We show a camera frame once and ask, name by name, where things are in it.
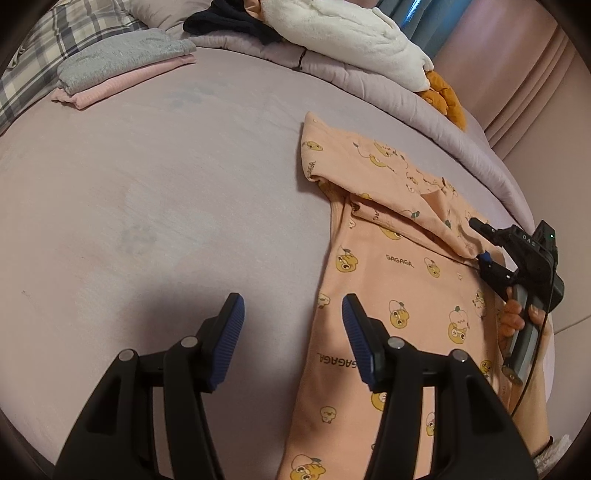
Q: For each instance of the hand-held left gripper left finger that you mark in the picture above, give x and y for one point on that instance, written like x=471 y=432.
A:
x=228 y=341

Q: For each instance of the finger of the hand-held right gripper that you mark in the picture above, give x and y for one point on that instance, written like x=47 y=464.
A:
x=494 y=272
x=485 y=228

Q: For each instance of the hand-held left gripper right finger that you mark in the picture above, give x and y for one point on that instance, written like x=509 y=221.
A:
x=358 y=337

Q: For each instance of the peach printed pajama garment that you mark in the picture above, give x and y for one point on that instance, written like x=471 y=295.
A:
x=406 y=286

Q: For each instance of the person's right forearm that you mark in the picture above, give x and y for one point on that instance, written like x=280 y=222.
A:
x=533 y=401

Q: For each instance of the person's right hand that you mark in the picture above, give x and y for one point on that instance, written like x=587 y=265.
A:
x=510 y=321

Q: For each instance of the pink upholstered bed surround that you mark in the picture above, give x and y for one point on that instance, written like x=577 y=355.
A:
x=540 y=78

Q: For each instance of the bed with lilac sheet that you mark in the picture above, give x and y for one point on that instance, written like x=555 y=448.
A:
x=161 y=184

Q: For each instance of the lilac quilted comforter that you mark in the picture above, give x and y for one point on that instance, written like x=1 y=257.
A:
x=369 y=87

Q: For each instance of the blue curtain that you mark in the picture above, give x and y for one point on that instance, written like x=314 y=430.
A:
x=415 y=27

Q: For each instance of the white goose plush toy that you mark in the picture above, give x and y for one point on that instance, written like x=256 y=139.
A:
x=351 y=37

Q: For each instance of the pink folded cloth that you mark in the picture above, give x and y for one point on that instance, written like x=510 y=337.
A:
x=106 y=90

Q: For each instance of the grey folded cloth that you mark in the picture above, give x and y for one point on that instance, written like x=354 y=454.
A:
x=120 y=55

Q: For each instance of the small pink cloth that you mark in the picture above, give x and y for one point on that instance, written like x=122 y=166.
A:
x=253 y=8

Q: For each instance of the dark navy cloth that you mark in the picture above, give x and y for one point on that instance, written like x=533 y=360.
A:
x=221 y=21

